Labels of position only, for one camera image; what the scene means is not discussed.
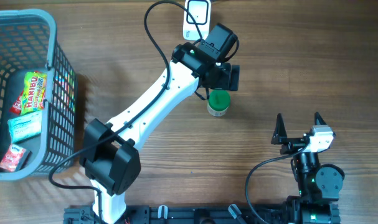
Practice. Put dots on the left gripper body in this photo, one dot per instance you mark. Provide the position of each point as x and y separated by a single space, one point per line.
223 80

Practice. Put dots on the grey plastic shopping basket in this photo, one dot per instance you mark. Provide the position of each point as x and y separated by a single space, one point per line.
28 43

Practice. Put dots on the mint green tissue pack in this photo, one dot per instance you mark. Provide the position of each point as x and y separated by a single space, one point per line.
26 126

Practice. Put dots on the Haribo gummy candy bag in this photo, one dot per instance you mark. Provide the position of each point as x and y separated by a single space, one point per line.
33 94

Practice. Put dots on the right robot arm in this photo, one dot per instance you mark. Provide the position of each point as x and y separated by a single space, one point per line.
318 185

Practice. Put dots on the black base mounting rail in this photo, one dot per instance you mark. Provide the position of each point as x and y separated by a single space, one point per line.
232 214

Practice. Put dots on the red Nescafe stick sachet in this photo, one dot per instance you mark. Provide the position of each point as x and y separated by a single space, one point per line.
16 106

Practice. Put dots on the green lid plastic jar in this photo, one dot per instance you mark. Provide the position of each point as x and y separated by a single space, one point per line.
218 103

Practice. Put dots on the white barcode scanner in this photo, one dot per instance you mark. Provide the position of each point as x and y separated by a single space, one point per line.
201 11

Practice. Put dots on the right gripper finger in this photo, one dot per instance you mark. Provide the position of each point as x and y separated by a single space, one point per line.
318 120
279 135

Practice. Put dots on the red pocket tissue pack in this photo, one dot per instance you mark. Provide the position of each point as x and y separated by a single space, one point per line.
14 158

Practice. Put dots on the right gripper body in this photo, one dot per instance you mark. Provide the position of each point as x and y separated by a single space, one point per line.
292 144

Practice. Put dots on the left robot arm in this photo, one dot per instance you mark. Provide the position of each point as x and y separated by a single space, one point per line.
112 161

